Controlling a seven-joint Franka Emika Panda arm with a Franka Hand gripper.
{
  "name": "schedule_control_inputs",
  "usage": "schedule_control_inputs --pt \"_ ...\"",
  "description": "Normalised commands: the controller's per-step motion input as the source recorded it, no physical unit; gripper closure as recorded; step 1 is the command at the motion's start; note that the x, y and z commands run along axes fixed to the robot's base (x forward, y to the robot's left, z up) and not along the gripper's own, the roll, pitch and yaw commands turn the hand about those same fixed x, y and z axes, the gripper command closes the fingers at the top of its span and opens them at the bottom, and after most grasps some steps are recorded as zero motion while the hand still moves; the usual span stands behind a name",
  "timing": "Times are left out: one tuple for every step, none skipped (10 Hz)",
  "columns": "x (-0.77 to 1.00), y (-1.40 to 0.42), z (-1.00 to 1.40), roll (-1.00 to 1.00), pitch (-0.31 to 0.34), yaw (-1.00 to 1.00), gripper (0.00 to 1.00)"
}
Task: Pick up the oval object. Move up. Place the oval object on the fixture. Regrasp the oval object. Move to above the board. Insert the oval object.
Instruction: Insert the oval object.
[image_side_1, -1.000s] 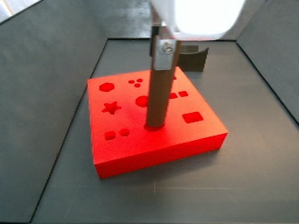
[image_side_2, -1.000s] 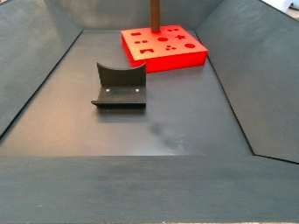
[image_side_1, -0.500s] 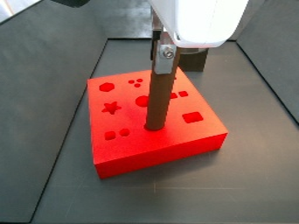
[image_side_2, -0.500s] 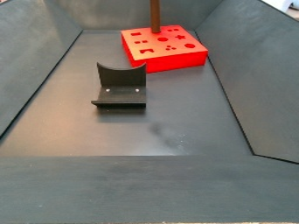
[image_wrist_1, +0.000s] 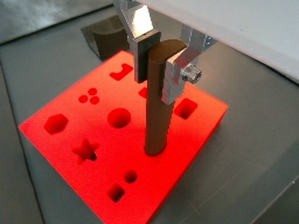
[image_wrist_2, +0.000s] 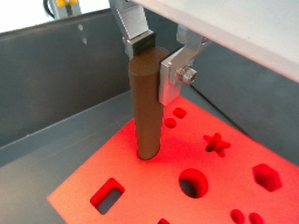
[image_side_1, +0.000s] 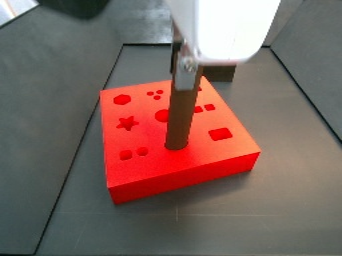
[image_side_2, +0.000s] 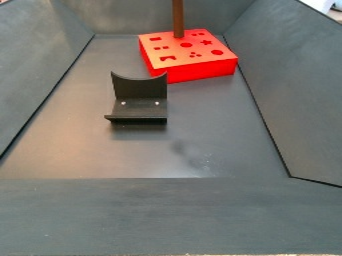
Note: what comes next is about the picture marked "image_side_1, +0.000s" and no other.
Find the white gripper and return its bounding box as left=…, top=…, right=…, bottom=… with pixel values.
left=164, top=0, right=280, bottom=90

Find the brown oval rod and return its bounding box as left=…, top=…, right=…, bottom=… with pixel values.
left=165, top=67, right=202, bottom=150

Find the dark curved fixture cradle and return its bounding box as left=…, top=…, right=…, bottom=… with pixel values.
left=202, top=66, right=236, bottom=82

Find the red shape-sorter block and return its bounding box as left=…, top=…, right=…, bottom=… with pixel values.
left=100, top=80, right=260, bottom=204

